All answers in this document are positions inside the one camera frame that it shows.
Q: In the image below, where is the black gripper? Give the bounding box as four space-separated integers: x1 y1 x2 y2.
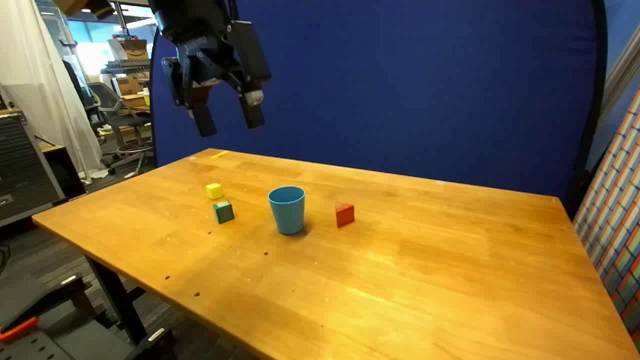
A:
148 0 273 138

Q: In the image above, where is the green block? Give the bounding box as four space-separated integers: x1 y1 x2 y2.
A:
212 200 235 225

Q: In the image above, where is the light blue cup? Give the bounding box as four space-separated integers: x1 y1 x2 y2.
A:
267 186 306 236

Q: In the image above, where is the red block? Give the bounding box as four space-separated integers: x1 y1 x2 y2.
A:
334 201 356 229

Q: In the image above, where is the stack of cardboard boxes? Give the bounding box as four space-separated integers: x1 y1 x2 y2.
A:
107 38 151 112

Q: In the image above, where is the office chair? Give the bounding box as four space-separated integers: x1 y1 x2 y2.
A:
88 81 154 177

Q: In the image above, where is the white curtain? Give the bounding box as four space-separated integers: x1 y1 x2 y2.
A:
0 0 104 173

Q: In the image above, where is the blue backdrop screen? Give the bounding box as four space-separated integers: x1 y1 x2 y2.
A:
149 0 609 219

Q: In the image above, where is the black equipment case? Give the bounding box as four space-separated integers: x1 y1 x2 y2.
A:
0 113 87 227

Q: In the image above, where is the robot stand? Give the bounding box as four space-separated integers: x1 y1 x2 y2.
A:
0 274 177 360

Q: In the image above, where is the colourful patterned panel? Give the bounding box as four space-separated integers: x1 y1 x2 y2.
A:
572 88 640 352

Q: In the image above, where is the orange clamp handle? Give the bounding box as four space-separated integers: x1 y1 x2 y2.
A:
0 317 40 344

